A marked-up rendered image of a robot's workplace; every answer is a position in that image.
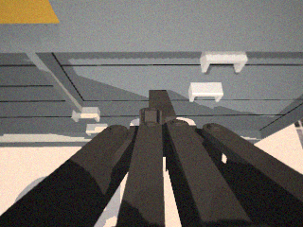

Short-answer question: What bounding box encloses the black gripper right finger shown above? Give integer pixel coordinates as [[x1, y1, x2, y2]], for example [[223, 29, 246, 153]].
[[157, 90, 303, 227]]

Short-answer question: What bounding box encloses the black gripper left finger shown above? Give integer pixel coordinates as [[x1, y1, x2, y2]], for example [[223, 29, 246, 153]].
[[0, 90, 166, 227]]

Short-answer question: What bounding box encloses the grey tool chest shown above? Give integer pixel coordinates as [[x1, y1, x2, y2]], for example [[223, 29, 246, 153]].
[[0, 0, 303, 148]]

